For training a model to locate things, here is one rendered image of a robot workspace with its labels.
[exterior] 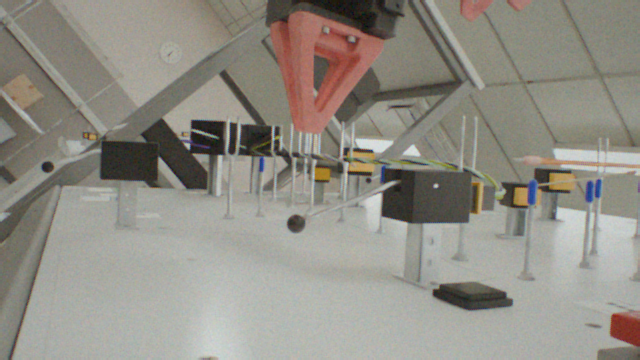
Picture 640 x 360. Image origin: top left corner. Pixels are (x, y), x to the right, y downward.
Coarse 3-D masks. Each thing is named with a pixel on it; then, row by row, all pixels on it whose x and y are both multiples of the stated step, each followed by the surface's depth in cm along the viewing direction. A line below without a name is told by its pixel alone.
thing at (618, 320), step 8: (616, 312) 27; (624, 312) 27; (632, 312) 27; (616, 320) 27; (624, 320) 26; (632, 320) 26; (616, 328) 27; (624, 328) 26; (632, 328) 26; (616, 336) 27; (624, 336) 26; (632, 336) 26; (632, 344) 26
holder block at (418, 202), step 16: (384, 176) 47; (400, 176) 46; (416, 176) 44; (432, 176) 44; (448, 176) 45; (464, 176) 46; (384, 192) 47; (400, 192) 45; (416, 192) 44; (432, 192) 44; (448, 192) 45; (464, 192) 46; (384, 208) 47; (400, 208) 45; (416, 208) 44; (432, 208) 44; (448, 208) 45; (464, 208) 46
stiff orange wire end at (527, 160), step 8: (520, 160) 33; (528, 160) 33; (536, 160) 33; (544, 160) 34; (552, 160) 34; (560, 160) 34; (568, 160) 35; (576, 160) 35; (584, 160) 36; (592, 160) 36; (632, 168) 38
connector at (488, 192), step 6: (474, 186) 47; (486, 186) 48; (474, 192) 47; (486, 192) 48; (492, 192) 48; (474, 198) 47; (486, 198) 48; (492, 198) 48; (474, 204) 47; (486, 204) 48; (492, 204) 48; (486, 210) 48; (492, 210) 48
